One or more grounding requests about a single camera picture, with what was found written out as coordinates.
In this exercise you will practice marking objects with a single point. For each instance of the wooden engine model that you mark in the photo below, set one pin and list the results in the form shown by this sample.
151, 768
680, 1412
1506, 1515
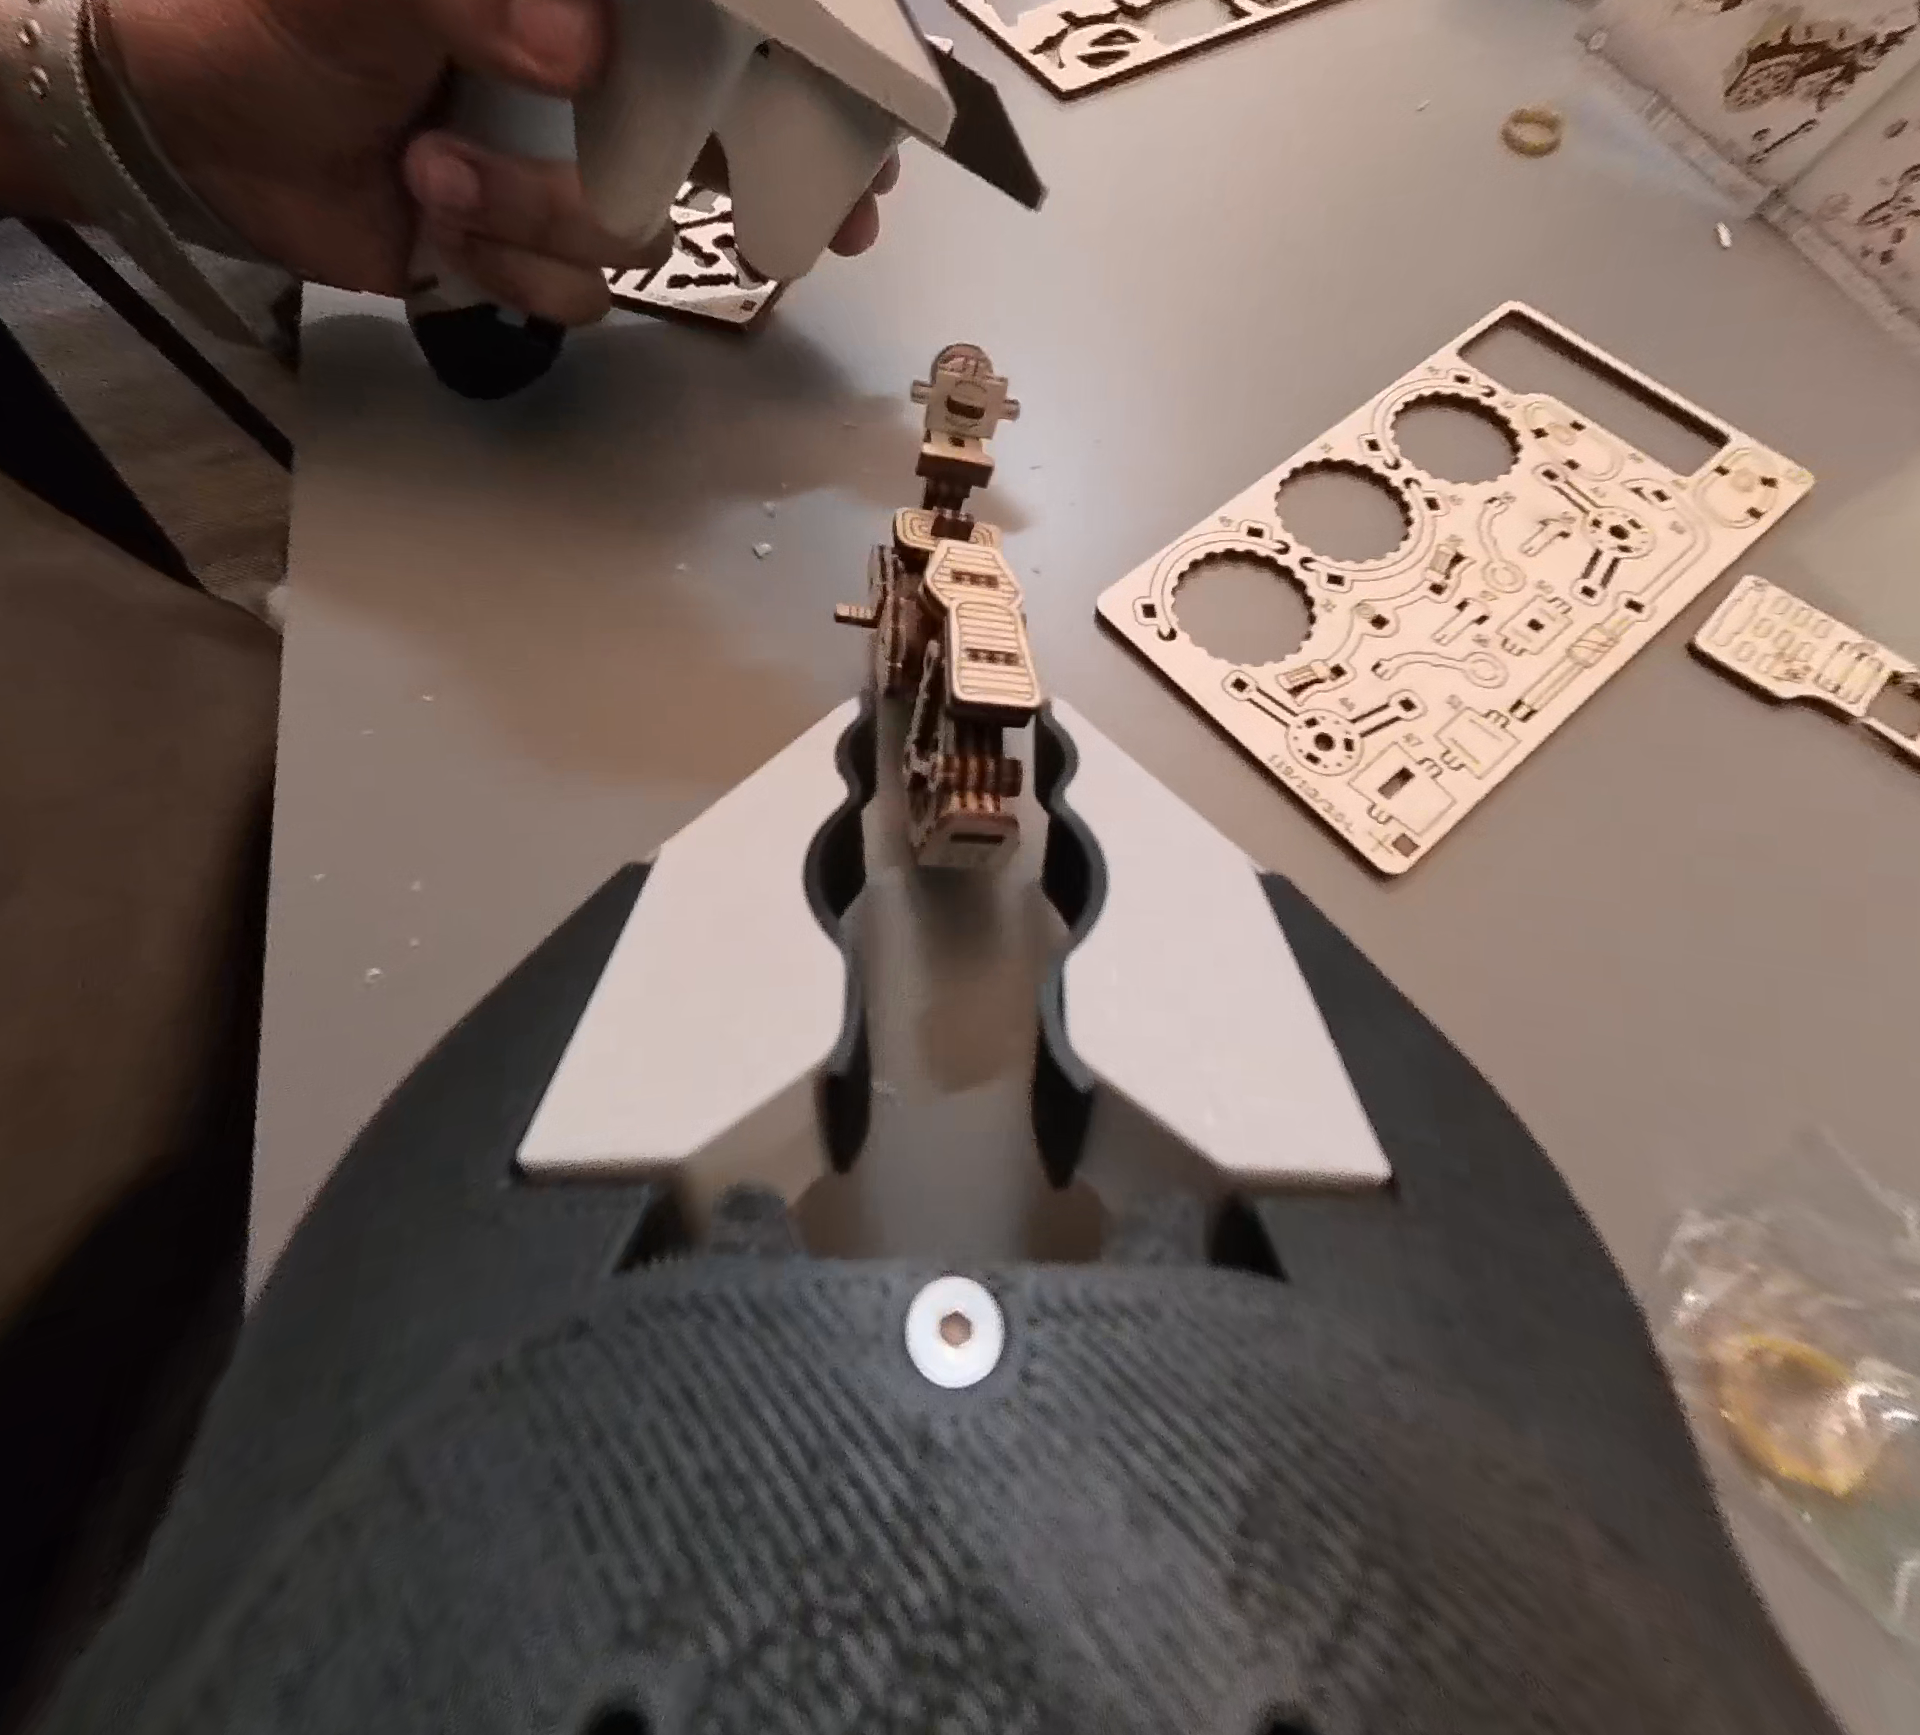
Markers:
976, 655

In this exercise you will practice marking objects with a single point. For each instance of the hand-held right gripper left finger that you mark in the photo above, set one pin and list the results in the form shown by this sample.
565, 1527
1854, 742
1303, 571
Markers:
706, 1016

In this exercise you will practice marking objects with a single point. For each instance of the clear plastic bag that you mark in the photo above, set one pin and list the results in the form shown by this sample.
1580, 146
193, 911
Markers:
1800, 1256

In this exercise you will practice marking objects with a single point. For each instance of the wooden sheet with gear cutouts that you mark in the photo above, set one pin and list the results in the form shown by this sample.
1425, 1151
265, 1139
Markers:
720, 296

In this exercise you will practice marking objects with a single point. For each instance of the yellow rubber band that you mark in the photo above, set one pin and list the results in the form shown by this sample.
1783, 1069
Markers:
1776, 1345

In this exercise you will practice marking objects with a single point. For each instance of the person's left hand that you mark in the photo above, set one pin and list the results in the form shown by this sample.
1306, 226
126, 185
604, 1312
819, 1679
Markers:
301, 86

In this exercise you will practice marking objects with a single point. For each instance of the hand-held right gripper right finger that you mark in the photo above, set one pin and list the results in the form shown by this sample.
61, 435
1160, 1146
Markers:
1200, 1045

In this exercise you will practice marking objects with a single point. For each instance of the silver wristwatch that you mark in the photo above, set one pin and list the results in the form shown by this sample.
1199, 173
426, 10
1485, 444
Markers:
61, 42

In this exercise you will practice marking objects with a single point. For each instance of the wooden sheet with round holes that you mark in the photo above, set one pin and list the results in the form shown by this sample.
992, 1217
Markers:
1635, 535

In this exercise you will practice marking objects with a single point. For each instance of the grey desk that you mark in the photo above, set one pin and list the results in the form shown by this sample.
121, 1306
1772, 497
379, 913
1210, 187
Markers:
1275, 236

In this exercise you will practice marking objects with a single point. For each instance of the small wooden parts sheet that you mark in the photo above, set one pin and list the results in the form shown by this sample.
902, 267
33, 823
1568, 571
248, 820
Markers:
1785, 641

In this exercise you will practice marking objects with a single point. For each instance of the folded paper instruction sheet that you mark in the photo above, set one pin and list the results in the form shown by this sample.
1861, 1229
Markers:
1800, 42

